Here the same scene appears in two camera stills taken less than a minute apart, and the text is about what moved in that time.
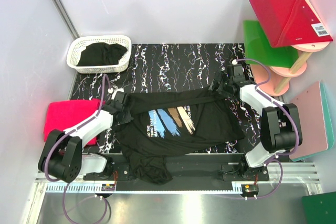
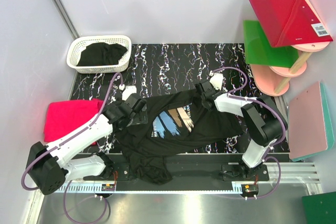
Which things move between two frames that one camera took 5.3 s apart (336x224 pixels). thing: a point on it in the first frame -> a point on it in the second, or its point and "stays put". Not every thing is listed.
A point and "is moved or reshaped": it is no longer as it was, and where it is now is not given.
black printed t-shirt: x=149 y=126 is moved or reshaped
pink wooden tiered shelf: x=275 y=81 stays put
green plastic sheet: x=257 y=47 stays put
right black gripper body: x=220 y=85 -> x=202 y=92
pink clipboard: x=314 y=132 stays put
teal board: x=328 y=129 stays put
